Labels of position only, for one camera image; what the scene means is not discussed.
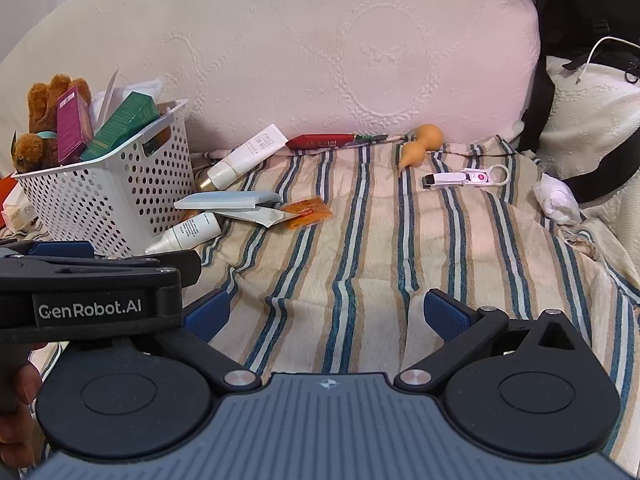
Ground black backpack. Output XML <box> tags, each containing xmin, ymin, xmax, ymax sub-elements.
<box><xmin>517</xmin><ymin>0</ymin><xmax>640</xmax><ymax>206</ymax></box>

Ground silver sachet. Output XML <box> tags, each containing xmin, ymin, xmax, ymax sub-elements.
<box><xmin>215</xmin><ymin>205</ymin><xmax>301</xmax><ymax>228</ymax></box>

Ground cream embossed pillow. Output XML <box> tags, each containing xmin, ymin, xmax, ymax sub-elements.
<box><xmin>0</xmin><ymin>0</ymin><xmax>543</xmax><ymax>161</ymax></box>

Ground white perforated plastic basket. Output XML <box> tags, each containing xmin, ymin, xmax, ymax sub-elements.
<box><xmin>11</xmin><ymin>99</ymin><xmax>196</xmax><ymax>258</ymax></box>

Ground white folding tool with ring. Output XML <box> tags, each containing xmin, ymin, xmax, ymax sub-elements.
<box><xmin>422</xmin><ymin>165</ymin><xmax>510</xmax><ymax>191</ymax></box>

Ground orange object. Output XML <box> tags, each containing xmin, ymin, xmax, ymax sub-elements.
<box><xmin>0</xmin><ymin>172</ymin><xmax>21</xmax><ymax>206</ymax></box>

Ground maroon booklet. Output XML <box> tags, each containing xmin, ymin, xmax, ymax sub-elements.
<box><xmin>56</xmin><ymin>85</ymin><xmax>95</xmax><ymax>166</ymax></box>

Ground white flat packet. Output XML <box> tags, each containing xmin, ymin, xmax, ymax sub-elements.
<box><xmin>0</xmin><ymin>182</ymin><xmax>38</xmax><ymax>231</ymax></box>

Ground striped blanket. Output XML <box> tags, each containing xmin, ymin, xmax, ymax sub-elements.
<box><xmin>0</xmin><ymin>135</ymin><xmax>640</xmax><ymax>471</ymax></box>

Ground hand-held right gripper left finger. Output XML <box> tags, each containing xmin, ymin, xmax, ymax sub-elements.
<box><xmin>127</xmin><ymin>289</ymin><xmax>263</xmax><ymax>396</ymax></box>

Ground red tube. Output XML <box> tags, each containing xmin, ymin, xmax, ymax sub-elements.
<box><xmin>286</xmin><ymin>133</ymin><xmax>390</xmax><ymax>151</ymax></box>

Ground white cable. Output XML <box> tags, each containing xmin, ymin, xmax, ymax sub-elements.
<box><xmin>575</xmin><ymin>36</ymin><xmax>640</xmax><ymax>86</ymax></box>

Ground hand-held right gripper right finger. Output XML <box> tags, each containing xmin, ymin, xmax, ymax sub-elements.
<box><xmin>395</xmin><ymin>289</ymin><xmax>593</xmax><ymax>393</ymax></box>

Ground orange gourd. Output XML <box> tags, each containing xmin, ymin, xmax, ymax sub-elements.
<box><xmin>397</xmin><ymin>124</ymin><xmax>445</xmax><ymax>172</ymax></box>

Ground cream quilted cloth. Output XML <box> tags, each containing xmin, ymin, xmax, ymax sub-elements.
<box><xmin>537</xmin><ymin>55</ymin><xmax>640</xmax><ymax>261</ymax></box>

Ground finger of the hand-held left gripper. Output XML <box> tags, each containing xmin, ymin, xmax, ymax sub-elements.
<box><xmin>0</xmin><ymin>240</ymin><xmax>96</xmax><ymax>261</ymax></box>
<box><xmin>95</xmin><ymin>250</ymin><xmax>202</xmax><ymax>288</ymax></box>

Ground thin orange card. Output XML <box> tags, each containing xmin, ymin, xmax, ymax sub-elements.
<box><xmin>280</xmin><ymin>196</ymin><xmax>334</xmax><ymax>231</ymax></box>

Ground crumpled white tissue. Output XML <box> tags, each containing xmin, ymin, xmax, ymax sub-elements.
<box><xmin>534</xmin><ymin>174</ymin><xmax>582</xmax><ymax>225</ymax></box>

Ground small white tube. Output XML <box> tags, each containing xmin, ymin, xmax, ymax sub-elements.
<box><xmin>145</xmin><ymin>212</ymin><xmax>222</xmax><ymax>255</ymax></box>

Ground green cardboard box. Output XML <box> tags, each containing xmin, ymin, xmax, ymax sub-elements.
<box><xmin>80</xmin><ymin>91</ymin><xmax>162</xmax><ymax>162</ymax></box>

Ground person's left hand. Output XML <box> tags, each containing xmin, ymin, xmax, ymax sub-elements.
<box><xmin>0</xmin><ymin>342</ymin><xmax>47</xmax><ymax>468</ymax></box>

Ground brown plush toy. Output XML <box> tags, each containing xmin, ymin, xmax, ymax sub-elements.
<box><xmin>12</xmin><ymin>74</ymin><xmax>93</xmax><ymax>171</ymax></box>

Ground white printed paper packet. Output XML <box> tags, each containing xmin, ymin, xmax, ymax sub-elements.
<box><xmin>90</xmin><ymin>70</ymin><xmax>166</xmax><ymax>126</ymax></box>

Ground white tube with gold cap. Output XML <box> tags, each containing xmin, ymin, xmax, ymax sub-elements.
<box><xmin>195</xmin><ymin>123</ymin><xmax>288</xmax><ymax>192</ymax></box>

